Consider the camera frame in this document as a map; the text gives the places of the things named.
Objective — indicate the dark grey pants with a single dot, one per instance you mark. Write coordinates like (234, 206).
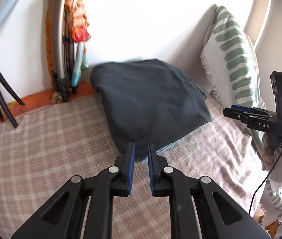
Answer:
(115, 83)

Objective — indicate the green patterned white pillow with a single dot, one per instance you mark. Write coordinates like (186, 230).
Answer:
(231, 65)

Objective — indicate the right hand white glove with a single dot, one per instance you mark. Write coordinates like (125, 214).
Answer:
(272, 160)

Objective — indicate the orange floral cloth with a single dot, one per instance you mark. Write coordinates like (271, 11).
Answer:
(77, 24)

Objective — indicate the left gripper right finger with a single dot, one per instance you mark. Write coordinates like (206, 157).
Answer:
(160, 181)

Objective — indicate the beige plaid bed blanket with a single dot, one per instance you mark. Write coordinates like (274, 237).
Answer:
(51, 145)

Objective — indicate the folded silver tripod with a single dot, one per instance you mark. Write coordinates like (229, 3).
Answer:
(62, 50)

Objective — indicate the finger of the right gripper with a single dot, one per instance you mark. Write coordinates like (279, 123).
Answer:
(238, 108)

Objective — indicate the orange bed sheet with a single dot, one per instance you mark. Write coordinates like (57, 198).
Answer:
(48, 97)

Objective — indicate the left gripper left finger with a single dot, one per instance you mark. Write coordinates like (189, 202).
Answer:
(122, 183)

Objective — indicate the folded blue jeans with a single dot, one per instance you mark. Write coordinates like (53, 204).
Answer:
(175, 144)

